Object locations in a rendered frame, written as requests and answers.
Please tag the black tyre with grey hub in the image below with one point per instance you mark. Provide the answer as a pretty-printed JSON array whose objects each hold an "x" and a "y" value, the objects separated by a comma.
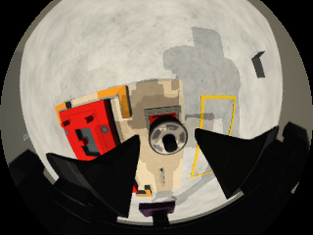
[{"x": 163, "y": 126}]

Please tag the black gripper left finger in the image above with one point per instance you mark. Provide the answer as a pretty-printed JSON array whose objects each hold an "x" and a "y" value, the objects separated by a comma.
[{"x": 110, "y": 177}]

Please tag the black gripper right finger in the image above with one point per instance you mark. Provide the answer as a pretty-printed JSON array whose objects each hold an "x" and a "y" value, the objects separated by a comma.
[{"x": 232, "y": 159}]

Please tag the yellow rectangular outline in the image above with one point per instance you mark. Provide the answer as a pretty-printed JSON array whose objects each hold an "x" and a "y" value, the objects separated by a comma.
[{"x": 201, "y": 119}]

